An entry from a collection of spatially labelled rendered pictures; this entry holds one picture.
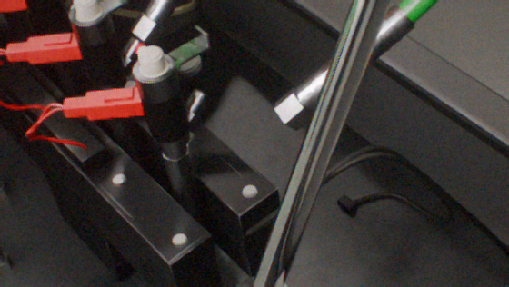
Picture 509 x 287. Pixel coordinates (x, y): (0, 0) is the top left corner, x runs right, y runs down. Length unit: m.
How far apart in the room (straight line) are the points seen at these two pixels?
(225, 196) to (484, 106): 0.23
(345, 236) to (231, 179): 0.18
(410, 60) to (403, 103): 0.04
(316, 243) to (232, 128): 0.17
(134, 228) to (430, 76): 0.28
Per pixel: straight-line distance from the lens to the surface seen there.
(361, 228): 0.88
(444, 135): 0.85
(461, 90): 0.83
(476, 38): 2.30
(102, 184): 0.75
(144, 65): 0.64
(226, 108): 1.00
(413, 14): 0.57
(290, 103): 0.58
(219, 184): 0.73
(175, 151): 0.69
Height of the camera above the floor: 1.53
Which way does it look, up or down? 47 degrees down
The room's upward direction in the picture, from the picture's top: 10 degrees counter-clockwise
